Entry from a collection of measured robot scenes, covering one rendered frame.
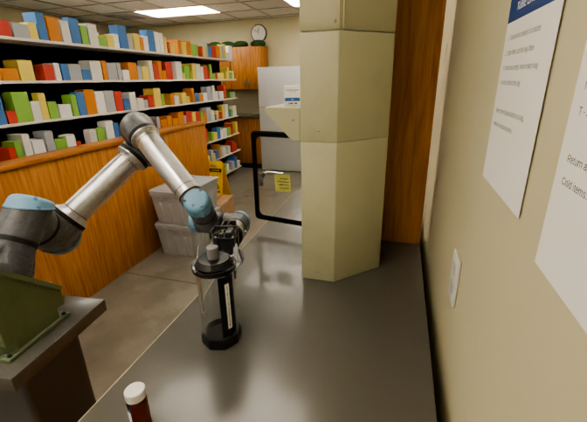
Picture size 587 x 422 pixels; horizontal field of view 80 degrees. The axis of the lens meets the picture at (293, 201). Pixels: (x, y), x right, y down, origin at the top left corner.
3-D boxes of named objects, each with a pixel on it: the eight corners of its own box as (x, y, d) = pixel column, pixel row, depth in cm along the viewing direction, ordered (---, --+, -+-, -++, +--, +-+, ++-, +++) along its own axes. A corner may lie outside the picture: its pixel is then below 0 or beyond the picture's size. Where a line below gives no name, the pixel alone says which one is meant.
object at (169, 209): (222, 205, 373) (219, 176, 362) (191, 228, 318) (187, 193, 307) (188, 203, 384) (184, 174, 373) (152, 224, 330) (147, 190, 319)
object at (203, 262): (229, 280, 82) (227, 255, 80) (190, 280, 83) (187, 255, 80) (236, 261, 91) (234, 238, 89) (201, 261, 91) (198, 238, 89)
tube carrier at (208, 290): (238, 348, 88) (231, 273, 81) (195, 348, 88) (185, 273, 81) (245, 320, 98) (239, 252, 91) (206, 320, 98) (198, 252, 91)
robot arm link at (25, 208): (-25, 230, 92) (-1, 184, 98) (11, 245, 104) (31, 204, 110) (21, 235, 92) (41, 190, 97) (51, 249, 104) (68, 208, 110)
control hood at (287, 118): (322, 127, 135) (322, 100, 131) (300, 141, 105) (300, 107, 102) (293, 127, 138) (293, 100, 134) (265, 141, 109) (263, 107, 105)
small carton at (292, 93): (299, 104, 116) (299, 85, 114) (300, 105, 112) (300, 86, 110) (284, 104, 116) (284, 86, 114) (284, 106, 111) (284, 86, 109)
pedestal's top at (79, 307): (-91, 375, 89) (-97, 362, 87) (23, 300, 118) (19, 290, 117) (16, 392, 83) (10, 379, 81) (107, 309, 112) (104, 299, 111)
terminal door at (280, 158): (317, 229, 148) (317, 134, 135) (255, 217, 160) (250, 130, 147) (317, 228, 148) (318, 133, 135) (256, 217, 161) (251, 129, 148)
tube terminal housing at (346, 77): (381, 245, 143) (396, 39, 118) (376, 288, 114) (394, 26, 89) (321, 238, 150) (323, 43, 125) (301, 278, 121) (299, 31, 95)
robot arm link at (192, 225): (188, 200, 111) (223, 204, 111) (196, 213, 121) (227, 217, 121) (183, 223, 108) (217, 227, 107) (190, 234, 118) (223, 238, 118)
